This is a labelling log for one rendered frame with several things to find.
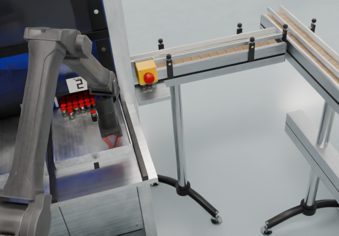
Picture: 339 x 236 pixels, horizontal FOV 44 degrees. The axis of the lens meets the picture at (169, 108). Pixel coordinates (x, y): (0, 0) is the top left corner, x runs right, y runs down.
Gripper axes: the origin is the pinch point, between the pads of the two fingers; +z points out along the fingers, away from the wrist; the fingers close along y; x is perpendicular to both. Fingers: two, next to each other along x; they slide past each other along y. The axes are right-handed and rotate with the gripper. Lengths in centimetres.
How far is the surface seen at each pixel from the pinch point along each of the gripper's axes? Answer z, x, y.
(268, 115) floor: 72, -108, 107
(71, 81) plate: -17.9, 9.2, 21.4
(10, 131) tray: -2.5, 35.1, 23.8
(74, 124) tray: -1.7, 11.9, 19.5
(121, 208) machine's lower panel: 56, 2, 35
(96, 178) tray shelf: 3.8, 7.7, -9.2
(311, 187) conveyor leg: 59, -87, 18
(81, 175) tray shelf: 3.3, 12.3, -6.3
